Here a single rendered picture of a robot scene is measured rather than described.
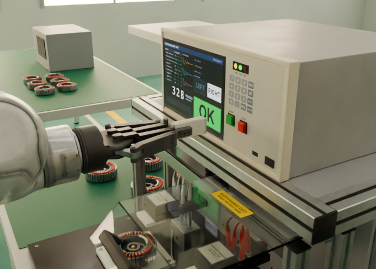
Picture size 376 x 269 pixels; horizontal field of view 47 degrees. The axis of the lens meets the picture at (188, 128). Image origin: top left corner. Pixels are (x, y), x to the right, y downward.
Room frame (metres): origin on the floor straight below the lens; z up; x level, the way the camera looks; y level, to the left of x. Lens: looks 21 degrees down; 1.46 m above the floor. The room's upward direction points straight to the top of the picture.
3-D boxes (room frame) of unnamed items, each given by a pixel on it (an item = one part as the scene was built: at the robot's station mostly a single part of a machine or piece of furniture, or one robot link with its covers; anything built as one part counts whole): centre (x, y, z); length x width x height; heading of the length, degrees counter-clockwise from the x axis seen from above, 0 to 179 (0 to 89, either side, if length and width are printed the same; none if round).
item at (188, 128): (0.68, 0.01, 1.18); 0.05 x 0.03 x 0.01; 120
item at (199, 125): (0.71, 0.00, 1.18); 0.07 x 0.01 x 0.03; 120
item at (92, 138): (0.64, 0.14, 1.18); 0.09 x 0.08 x 0.07; 120
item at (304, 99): (0.92, -0.21, 1.22); 0.44 x 0.39 x 0.20; 30
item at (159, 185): (1.25, 0.13, 0.77); 0.11 x 0.11 x 0.04
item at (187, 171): (0.82, -0.01, 1.03); 0.62 x 0.01 x 0.03; 30
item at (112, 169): (1.36, 0.31, 0.77); 0.11 x 0.11 x 0.04
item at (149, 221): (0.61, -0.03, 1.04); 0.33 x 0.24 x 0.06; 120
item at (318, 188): (0.93, -0.21, 1.09); 0.68 x 0.44 x 0.05; 30
